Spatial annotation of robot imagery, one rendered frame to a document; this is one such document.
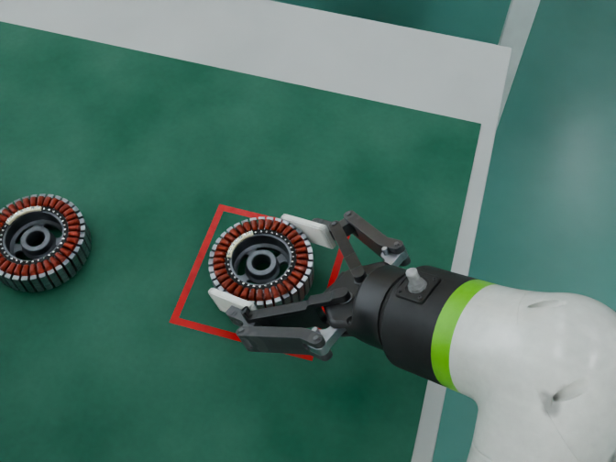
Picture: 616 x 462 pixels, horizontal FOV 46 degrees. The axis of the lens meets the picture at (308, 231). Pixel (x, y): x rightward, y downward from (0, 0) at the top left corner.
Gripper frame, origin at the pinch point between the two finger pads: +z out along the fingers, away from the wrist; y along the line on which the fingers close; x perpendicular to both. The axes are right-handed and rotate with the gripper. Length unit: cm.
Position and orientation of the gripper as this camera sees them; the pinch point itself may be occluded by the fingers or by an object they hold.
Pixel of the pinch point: (263, 264)
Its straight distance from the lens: 78.1
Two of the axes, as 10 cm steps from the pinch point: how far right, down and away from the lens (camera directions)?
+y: -6.2, 6.6, -4.2
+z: -6.8, -1.9, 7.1
